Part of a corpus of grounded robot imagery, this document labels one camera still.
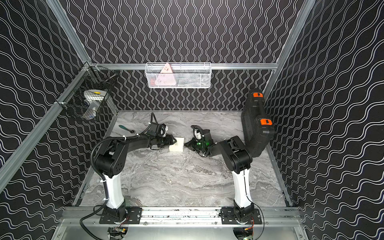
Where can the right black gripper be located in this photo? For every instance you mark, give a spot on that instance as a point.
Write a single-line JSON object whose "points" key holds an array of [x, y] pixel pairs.
{"points": [[191, 145]]}

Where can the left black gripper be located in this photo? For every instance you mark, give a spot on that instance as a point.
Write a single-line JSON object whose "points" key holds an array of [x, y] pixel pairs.
{"points": [[168, 139]]}

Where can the cream drawer jewelry box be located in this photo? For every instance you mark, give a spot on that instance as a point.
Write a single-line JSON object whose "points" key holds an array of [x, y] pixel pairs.
{"points": [[178, 146]]}

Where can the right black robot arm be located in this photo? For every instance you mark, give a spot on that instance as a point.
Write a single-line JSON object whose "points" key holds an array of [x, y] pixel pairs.
{"points": [[238, 161]]}

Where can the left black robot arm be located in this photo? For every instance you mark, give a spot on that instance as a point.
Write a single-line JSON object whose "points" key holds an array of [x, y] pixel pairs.
{"points": [[108, 159]]}

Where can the black tool case orange latches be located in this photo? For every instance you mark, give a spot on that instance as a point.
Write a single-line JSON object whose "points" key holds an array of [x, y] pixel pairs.
{"points": [[258, 127]]}

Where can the pink triangle card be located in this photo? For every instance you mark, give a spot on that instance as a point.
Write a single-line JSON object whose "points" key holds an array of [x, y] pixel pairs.
{"points": [[166, 77]]}

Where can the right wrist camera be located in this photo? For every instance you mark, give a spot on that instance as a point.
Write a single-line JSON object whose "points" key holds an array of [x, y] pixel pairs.
{"points": [[197, 132]]}

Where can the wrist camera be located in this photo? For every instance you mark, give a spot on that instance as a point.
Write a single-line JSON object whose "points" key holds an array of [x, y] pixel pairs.
{"points": [[156, 130], [197, 132]]}

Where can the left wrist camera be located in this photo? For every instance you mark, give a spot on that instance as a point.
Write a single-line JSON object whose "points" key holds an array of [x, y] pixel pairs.
{"points": [[156, 130]]}

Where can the white wire wall basket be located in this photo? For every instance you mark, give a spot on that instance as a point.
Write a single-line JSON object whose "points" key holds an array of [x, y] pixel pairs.
{"points": [[188, 75]]}

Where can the black mesh wall basket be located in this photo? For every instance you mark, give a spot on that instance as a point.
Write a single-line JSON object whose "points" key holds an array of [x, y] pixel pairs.
{"points": [[96, 78]]}

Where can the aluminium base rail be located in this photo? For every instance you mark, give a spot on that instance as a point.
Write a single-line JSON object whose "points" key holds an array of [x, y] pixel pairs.
{"points": [[209, 217]]}

